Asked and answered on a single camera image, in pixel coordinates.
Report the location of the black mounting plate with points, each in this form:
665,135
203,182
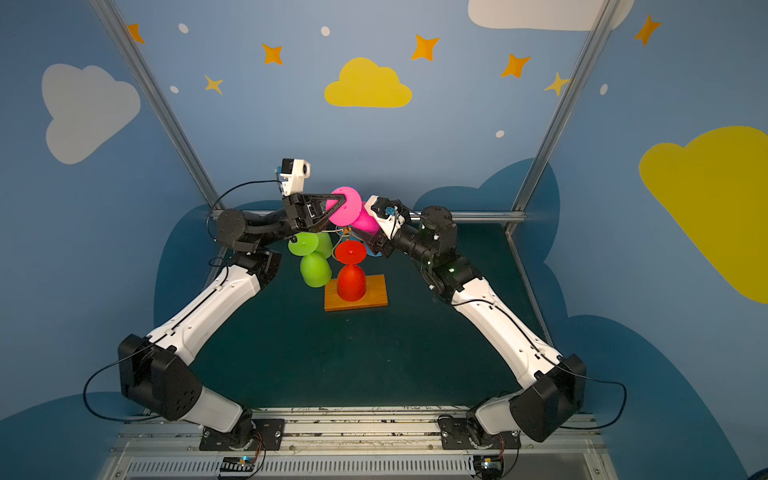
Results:
467,434
267,433

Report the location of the aluminium corner post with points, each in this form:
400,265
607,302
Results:
585,63
113,22

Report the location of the front green wine glass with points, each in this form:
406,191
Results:
315,270

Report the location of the right blue wine glass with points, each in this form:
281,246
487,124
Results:
375,246

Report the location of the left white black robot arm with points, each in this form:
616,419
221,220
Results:
155,369

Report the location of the orange wooden rack base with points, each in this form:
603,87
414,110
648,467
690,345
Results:
376,296

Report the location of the red wine glass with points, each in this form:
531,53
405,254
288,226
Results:
351,280

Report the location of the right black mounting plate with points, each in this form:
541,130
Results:
467,434

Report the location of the back green wine glass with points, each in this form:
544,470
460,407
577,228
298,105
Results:
325,245

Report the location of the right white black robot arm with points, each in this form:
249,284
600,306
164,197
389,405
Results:
552,386

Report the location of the green wine glass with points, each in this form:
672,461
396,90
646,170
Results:
315,270
325,245

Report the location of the left aluminium corner post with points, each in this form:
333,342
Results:
113,22

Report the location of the right aluminium corner post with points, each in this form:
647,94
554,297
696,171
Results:
585,63

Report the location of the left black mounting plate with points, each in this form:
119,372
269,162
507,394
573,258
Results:
267,433

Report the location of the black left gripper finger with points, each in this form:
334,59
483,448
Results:
320,213
322,199

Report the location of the horizontal aluminium back rail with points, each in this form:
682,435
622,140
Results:
458,216

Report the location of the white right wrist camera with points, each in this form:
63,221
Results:
390,215

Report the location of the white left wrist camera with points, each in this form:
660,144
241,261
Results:
292,176

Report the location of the aluminium front base rails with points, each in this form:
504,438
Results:
357,443

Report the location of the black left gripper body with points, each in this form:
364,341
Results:
298,211

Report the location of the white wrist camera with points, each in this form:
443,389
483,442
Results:
390,215
292,176

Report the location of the pink wine glass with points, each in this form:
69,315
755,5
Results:
354,212

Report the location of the gold wire glass rack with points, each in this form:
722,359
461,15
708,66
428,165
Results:
362,235

